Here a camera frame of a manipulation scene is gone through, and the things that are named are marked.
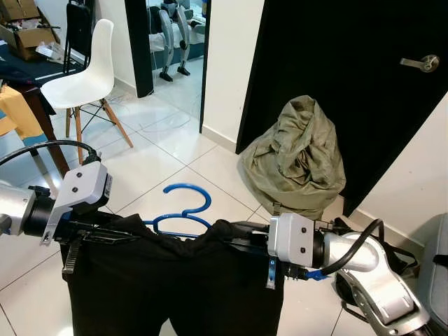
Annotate olive green cloth sack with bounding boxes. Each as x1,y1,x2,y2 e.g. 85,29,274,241
239,95,348,221

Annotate blue plastic hanger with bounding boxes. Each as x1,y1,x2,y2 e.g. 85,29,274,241
143,183,215,239

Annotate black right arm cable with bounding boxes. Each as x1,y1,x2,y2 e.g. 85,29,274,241
302,218,387,281

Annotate silver door handle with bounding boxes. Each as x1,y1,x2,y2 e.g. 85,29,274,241
400,54,441,74

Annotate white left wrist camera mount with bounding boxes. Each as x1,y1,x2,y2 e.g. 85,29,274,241
40,160,113,246

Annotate table with yellow blue cloth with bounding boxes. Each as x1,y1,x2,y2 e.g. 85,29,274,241
0,78,72,177

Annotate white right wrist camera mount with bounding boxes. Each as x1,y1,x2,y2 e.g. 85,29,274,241
266,211,328,291

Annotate black t-shirt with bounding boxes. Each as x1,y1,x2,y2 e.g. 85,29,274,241
59,213,289,336

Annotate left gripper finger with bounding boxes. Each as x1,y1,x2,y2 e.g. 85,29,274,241
94,220,144,233
84,233,141,247

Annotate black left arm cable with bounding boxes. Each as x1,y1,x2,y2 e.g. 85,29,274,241
0,139,100,170

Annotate open cardboard box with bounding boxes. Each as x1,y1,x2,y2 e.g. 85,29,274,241
0,0,62,62

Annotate grey standing humanoid robot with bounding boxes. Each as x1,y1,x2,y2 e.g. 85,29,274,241
148,0,195,83

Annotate black door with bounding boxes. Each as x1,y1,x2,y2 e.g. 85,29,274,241
236,0,448,219

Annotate white chair wooden legs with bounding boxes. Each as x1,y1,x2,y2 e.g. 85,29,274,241
40,18,134,167

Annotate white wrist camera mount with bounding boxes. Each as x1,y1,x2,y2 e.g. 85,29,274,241
266,211,328,291
40,160,113,246

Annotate grey plastic container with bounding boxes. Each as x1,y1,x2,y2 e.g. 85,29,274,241
419,212,448,331

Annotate dark clothes pile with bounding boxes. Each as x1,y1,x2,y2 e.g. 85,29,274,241
0,41,71,88

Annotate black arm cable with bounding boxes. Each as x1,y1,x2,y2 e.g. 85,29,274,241
0,139,100,170
302,218,387,281

